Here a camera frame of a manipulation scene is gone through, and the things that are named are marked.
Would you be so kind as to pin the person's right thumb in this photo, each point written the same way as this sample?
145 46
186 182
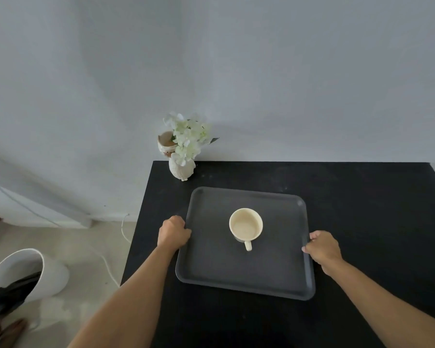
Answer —
307 248

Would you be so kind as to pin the white waste bin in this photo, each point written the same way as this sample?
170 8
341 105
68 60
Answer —
49 275

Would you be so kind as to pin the person's right hand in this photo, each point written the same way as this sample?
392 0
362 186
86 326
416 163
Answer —
324 248

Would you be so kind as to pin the person's right forearm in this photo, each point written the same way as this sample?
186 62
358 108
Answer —
380 308

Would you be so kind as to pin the cream ceramic mug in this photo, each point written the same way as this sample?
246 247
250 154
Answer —
244 225

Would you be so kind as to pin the white artificial flowers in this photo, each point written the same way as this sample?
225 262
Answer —
188 137

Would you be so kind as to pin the white ceramic vase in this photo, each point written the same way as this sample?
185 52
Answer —
181 171

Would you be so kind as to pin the person's left hand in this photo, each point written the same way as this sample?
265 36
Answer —
171 233

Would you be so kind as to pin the black bin liner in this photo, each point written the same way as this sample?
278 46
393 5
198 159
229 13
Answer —
7 295

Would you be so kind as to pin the person's left thumb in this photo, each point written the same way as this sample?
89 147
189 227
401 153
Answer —
187 235

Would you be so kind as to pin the grey plastic tray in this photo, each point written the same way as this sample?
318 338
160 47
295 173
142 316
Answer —
217 264

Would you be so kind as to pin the small cream ceramic pot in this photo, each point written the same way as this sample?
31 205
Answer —
165 143

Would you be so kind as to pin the person's left forearm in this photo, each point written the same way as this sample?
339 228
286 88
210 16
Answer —
130 300

